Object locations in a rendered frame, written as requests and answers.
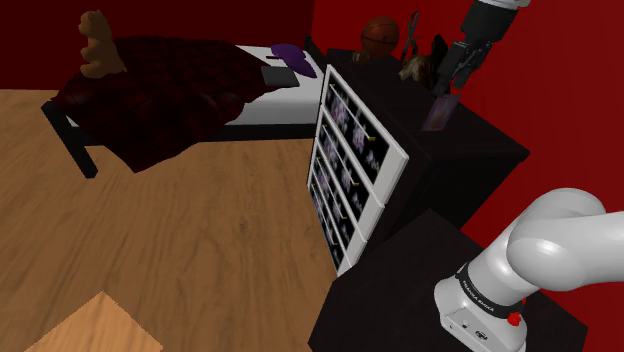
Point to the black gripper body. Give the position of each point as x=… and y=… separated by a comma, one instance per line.
x=487, y=24

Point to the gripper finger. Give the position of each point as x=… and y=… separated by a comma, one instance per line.
x=474, y=61
x=451, y=63

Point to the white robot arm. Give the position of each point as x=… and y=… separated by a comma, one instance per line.
x=551, y=244

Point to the dark brown upright object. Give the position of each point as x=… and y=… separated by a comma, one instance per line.
x=438, y=51

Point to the brown animal figure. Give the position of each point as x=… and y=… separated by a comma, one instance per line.
x=415, y=67

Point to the black scissors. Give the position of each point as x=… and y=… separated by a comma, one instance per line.
x=411, y=36

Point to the purple flat card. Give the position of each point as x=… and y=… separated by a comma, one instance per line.
x=441, y=114

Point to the orange basketball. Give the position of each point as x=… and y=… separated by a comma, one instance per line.
x=380, y=35

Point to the dark chest of drawers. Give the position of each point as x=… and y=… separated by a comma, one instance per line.
x=468, y=146

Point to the small brown round object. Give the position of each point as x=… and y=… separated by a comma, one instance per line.
x=360, y=57

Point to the purple pillow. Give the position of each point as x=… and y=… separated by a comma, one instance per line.
x=295, y=57

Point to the dark grey laptop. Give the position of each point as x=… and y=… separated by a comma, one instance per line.
x=280, y=76

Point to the dark robot stand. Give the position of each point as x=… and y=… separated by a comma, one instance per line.
x=390, y=302

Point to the dark red blanket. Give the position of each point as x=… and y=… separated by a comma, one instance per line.
x=161, y=97

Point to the tan teddy bear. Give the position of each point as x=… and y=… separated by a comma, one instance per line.
x=100, y=46

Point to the black frame bed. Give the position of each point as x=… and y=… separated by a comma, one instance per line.
x=282, y=109

